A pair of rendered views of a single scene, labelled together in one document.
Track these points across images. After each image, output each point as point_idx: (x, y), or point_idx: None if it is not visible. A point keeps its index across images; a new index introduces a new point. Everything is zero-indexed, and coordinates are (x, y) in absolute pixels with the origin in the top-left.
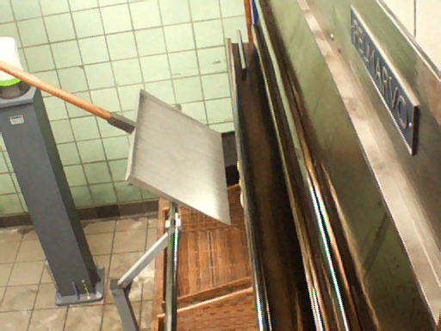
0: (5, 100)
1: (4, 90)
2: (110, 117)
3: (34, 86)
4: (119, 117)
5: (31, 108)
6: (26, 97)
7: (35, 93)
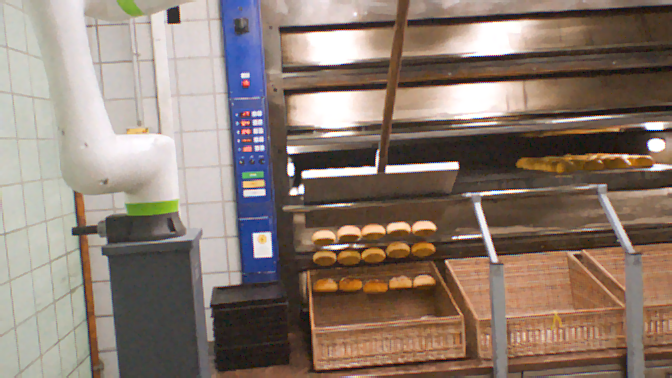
0: (186, 235)
1: (177, 221)
2: None
3: (393, 103)
4: None
5: (198, 248)
6: (195, 229)
7: None
